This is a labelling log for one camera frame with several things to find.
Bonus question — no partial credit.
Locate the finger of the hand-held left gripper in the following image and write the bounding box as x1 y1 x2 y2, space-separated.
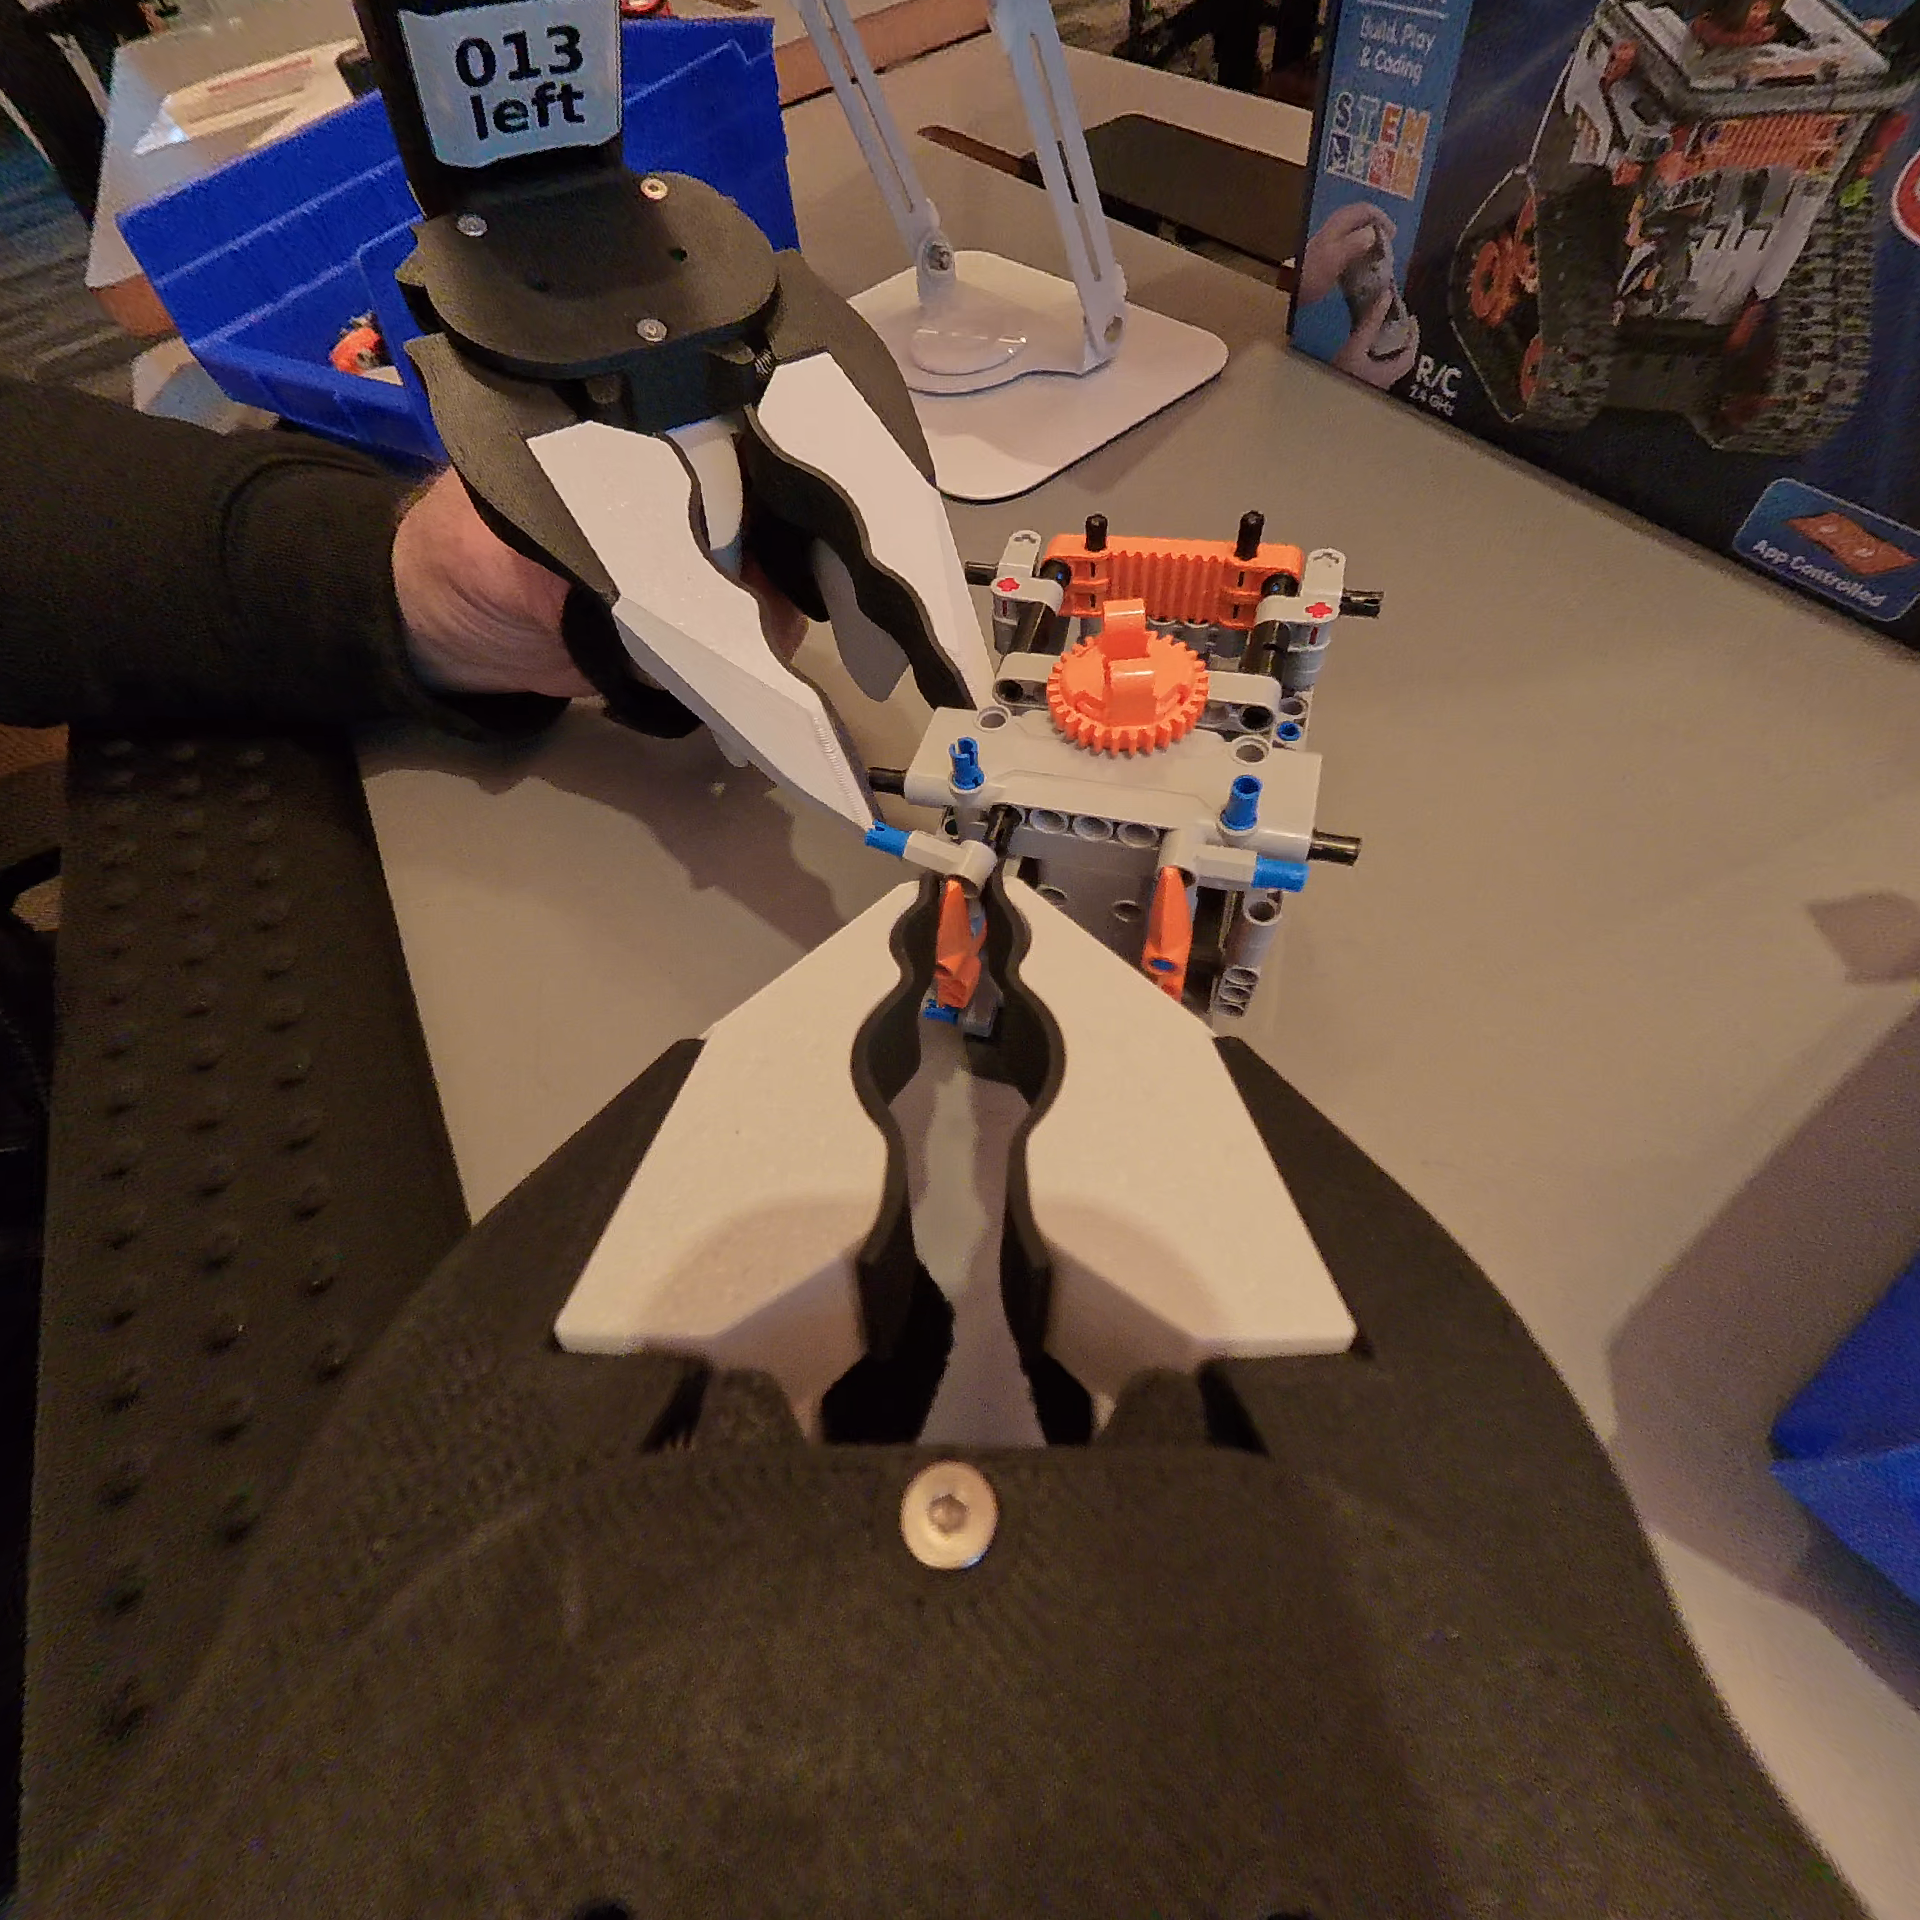
736 355 1000 719
527 422 886 836

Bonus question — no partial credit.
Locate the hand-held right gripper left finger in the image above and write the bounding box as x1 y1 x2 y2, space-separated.
552 878 962 1435

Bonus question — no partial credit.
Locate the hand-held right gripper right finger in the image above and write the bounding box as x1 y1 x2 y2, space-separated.
990 874 1357 1443

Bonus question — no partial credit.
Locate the grey orange toy brick model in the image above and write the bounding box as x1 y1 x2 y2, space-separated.
861 510 1369 1051

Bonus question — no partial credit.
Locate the person's left forearm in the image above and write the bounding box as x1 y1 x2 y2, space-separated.
0 375 451 738

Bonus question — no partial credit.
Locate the person's left hand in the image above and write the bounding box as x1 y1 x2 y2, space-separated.
391 468 611 697

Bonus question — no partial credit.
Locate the white metal board stand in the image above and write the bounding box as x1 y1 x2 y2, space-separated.
786 0 1231 503

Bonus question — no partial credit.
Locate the blue plastic storage bin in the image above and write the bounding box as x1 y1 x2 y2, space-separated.
118 0 797 470
1770 1291 1920 1605

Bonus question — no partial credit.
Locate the white flat box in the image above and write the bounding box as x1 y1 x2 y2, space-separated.
88 25 369 292

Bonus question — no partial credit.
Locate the blue toy kit box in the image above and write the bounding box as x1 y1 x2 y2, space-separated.
1286 0 1920 654

